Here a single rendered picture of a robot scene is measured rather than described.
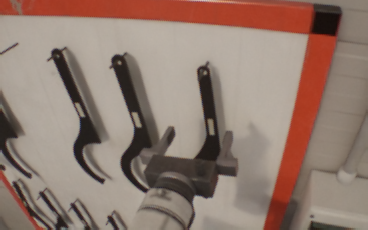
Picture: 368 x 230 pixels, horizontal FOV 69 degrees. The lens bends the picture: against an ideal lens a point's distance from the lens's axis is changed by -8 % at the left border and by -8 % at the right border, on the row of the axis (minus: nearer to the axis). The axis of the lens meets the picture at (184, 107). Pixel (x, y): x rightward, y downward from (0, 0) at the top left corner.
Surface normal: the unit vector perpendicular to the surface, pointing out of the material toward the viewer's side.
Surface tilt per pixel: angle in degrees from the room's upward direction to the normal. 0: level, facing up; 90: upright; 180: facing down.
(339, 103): 90
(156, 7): 90
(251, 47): 90
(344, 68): 90
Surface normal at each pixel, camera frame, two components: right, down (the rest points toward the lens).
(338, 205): -0.04, -0.80
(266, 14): -0.32, 0.58
